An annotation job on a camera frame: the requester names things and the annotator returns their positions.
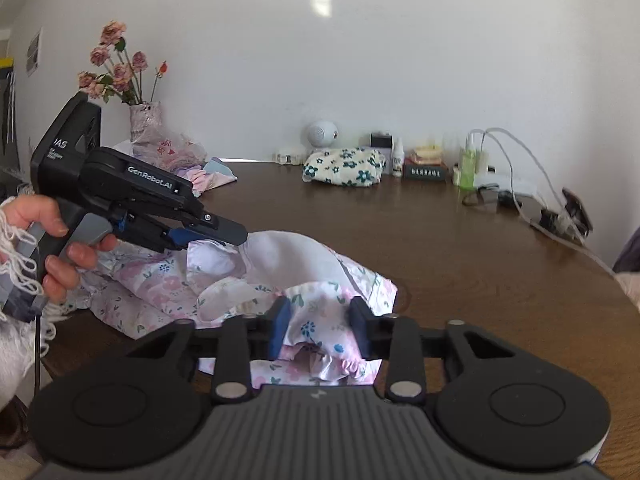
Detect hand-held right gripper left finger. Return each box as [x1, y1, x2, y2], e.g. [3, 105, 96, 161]
[127, 296, 293, 403]

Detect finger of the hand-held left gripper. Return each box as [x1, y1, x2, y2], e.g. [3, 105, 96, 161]
[180, 210, 249, 247]
[119, 217, 191, 255]

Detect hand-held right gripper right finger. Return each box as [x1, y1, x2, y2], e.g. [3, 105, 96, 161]
[347, 297, 516, 403]

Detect pink floral dress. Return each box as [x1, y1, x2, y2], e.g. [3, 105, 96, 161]
[65, 230, 399, 388]

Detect person's left hand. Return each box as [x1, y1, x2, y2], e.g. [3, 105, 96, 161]
[5, 194, 119, 304]

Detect clear plastic bag red print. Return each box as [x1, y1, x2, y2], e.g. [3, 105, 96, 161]
[131, 127, 208, 171]

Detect pastel purple blue garment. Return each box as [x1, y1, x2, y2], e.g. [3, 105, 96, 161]
[187, 156, 238, 198]

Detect patterned wrapped vase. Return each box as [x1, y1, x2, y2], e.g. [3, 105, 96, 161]
[129, 101, 163, 143]

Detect dried pink rose bouquet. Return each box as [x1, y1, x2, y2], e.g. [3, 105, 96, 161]
[77, 21, 168, 107]

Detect white round speaker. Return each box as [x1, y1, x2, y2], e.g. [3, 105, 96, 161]
[306, 120, 338, 150]

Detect folded white dark-flower cloth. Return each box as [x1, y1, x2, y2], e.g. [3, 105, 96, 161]
[302, 146, 387, 188]

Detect black labelled box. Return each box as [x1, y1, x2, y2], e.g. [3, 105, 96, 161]
[403, 160, 449, 182]

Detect yellow snack packets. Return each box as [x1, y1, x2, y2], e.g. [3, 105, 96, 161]
[412, 145, 443, 165]

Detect green liquid bottle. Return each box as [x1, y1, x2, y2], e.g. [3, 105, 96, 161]
[459, 135, 478, 191]

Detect white power strip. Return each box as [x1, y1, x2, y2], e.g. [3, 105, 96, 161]
[452, 165, 541, 198]

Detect white charger adapter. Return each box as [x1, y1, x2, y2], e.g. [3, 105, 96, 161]
[467, 130, 493, 176]

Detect black clamp phone holder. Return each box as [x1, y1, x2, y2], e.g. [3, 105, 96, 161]
[539, 207, 568, 231]

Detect smartphone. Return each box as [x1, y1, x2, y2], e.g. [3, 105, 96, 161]
[561, 187, 594, 236]

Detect pale pink cloth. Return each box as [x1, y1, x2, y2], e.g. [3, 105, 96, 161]
[615, 271, 640, 311]

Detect purple jacket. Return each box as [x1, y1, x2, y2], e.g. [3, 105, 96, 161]
[612, 227, 640, 273]

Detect white wall plate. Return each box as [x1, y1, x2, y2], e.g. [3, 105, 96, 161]
[25, 30, 43, 78]

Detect black cable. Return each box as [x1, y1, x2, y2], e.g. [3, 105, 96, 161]
[462, 185, 523, 209]

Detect white cable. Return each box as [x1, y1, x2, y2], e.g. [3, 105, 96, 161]
[470, 127, 618, 278]

